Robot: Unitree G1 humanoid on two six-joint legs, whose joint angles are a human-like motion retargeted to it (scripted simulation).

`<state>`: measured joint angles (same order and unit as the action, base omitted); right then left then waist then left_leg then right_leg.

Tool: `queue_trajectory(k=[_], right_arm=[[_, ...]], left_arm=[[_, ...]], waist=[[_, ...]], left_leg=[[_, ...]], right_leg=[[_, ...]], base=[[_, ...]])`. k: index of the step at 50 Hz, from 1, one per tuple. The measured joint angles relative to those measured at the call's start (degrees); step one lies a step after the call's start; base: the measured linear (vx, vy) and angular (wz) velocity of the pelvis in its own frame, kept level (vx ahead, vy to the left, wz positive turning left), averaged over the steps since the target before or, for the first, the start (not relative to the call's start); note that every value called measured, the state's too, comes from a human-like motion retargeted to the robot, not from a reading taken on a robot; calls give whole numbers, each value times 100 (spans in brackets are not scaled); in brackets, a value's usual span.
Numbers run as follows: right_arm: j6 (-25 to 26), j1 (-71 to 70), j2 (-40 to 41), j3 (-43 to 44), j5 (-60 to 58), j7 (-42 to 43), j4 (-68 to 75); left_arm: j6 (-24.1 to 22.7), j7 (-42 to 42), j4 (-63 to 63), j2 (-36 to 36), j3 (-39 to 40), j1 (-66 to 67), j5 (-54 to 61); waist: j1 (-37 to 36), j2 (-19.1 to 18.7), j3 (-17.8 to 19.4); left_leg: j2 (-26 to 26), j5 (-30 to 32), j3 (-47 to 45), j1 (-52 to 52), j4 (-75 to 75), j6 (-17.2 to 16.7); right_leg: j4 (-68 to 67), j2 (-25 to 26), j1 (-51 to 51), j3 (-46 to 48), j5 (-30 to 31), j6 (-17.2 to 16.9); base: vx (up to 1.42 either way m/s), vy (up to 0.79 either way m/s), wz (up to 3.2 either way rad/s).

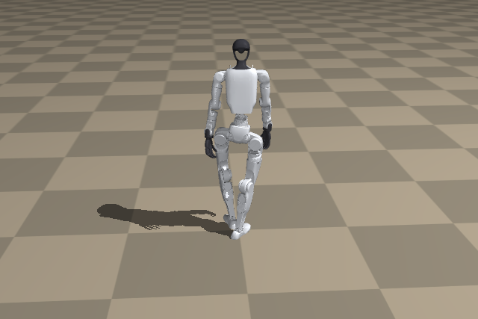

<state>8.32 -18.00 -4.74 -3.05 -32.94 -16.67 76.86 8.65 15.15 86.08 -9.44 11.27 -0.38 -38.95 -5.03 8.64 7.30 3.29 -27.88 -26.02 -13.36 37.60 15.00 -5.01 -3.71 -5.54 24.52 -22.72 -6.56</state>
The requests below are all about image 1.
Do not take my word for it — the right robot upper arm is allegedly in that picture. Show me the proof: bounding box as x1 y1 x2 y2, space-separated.
256 69 270 107

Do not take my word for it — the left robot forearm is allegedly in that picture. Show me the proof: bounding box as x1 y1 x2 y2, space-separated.
204 100 218 136

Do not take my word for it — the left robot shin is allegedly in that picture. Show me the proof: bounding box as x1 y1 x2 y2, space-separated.
218 170 236 220

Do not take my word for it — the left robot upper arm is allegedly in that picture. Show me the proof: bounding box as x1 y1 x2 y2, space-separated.
211 70 226 110

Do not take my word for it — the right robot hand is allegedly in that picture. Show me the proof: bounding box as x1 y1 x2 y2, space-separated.
261 123 272 149

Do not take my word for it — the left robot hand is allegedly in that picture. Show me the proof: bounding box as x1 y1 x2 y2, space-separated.
205 129 217 158

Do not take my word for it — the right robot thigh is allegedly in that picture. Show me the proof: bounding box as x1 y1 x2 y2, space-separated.
238 132 263 194

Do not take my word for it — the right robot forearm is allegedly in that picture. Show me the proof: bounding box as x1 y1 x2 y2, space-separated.
261 97 273 129

